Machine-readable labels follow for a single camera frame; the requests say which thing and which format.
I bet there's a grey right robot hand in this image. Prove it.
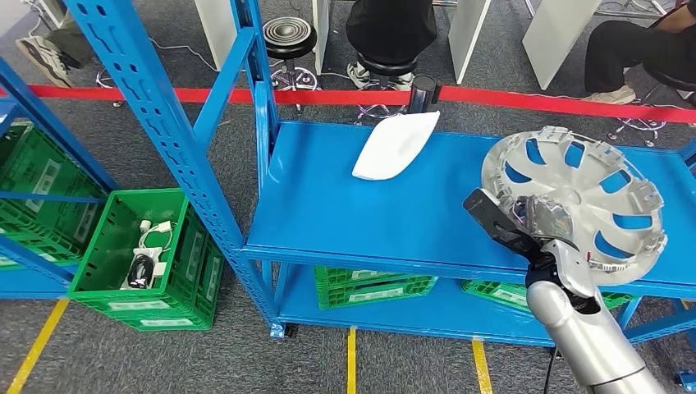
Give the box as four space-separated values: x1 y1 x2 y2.
500 193 575 244

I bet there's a grey plastic wheel hubcap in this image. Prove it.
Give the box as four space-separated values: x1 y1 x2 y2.
481 126 668 287

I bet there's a white plastic cover part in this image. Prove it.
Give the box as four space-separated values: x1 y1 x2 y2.
351 111 442 181

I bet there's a red barrier belt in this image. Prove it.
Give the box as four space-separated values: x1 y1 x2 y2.
0 84 414 105
439 85 696 125

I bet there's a person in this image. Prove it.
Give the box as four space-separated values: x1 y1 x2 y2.
581 0 696 105
345 0 439 92
15 11 96 89

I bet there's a black stool chrome base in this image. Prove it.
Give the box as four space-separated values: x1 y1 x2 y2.
607 67 696 148
355 53 419 126

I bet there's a narrow white desk panel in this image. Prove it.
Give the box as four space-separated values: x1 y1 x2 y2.
311 0 332 76

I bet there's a black ridged seat stool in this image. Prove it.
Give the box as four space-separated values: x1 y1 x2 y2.
262 16 322 94

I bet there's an open green plastic crate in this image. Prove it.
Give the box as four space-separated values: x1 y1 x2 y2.
67 188 225 314

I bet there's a large tilted green crate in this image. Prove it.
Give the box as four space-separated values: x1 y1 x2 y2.
0 120 110 268

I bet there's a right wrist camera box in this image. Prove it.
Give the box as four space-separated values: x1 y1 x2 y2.
463 188 545 262

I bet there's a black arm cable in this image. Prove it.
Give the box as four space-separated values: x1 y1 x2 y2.
543 347 558 394

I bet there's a black stanchion post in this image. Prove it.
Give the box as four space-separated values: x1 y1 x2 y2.
407 75 442 115

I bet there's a white adapter with black cable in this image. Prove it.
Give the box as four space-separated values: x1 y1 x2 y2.
121 247 167 291

